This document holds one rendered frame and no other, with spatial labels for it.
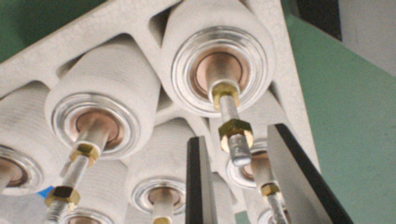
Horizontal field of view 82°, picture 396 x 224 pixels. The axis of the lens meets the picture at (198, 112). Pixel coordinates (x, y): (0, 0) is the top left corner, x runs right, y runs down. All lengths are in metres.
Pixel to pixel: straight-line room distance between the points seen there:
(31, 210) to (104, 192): 0.28
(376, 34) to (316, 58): 0.26
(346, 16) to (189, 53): 0.18
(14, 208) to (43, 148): 0.31
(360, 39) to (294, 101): 0.09
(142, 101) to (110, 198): 0.16
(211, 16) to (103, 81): 0.10
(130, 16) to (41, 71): 0.12
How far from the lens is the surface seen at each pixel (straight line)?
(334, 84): 0.56
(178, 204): 0.30
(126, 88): 0.20
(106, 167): 0.35
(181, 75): 0.18
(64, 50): 0.28
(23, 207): 0.59
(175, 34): 0.17
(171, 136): 0.29
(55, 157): 0.29
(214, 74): 0.16
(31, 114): 0.29
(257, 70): 0.19
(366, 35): 0.28
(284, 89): 0.29
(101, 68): 0.22
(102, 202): 0.32
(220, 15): 0.17
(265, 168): 0.24
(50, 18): 0.48
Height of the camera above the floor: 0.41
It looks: 55 degrees down
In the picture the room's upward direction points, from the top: 175 degrees clockwise
